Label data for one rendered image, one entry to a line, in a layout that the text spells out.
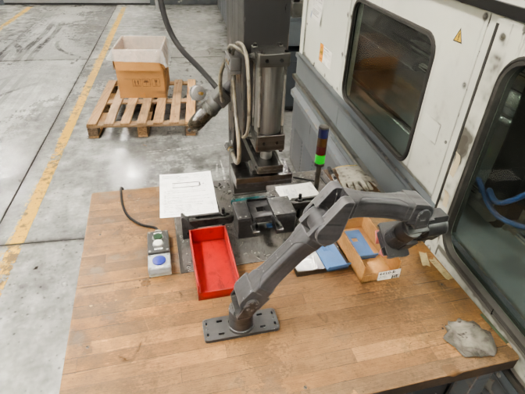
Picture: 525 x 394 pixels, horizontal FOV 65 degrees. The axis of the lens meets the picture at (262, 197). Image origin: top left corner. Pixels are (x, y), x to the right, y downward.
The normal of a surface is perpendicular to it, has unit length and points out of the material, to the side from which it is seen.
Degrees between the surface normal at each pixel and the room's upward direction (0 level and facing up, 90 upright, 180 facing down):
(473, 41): 90
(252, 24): 90
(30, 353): 0
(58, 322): 0
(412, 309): 0
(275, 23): 90
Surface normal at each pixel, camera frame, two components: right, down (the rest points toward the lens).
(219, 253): 0.04, -0.82
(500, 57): -0.98, 0.07
